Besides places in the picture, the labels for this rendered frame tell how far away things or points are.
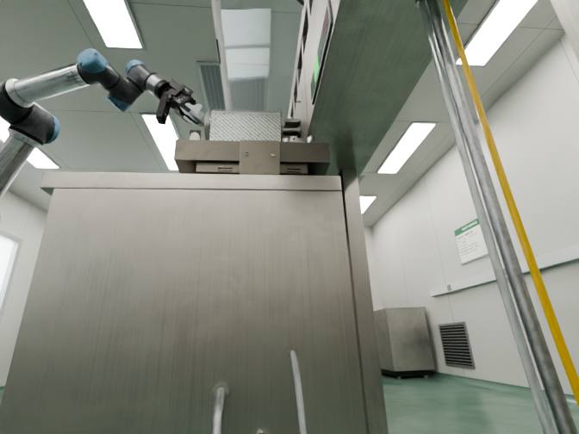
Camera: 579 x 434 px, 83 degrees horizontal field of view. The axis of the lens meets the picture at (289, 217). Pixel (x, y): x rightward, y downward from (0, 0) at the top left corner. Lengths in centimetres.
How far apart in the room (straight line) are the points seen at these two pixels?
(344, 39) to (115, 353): 78
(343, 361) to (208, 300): 29
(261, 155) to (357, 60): 32
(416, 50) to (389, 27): 10
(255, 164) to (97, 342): 50
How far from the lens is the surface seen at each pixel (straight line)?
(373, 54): 85
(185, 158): 87
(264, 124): 116
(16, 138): 159
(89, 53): 132
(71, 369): 75
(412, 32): 83
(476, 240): 426
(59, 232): 81
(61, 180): 86
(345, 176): 125
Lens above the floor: 54
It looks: 21 degrees up
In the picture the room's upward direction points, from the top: 2 degrees counter-clockwise
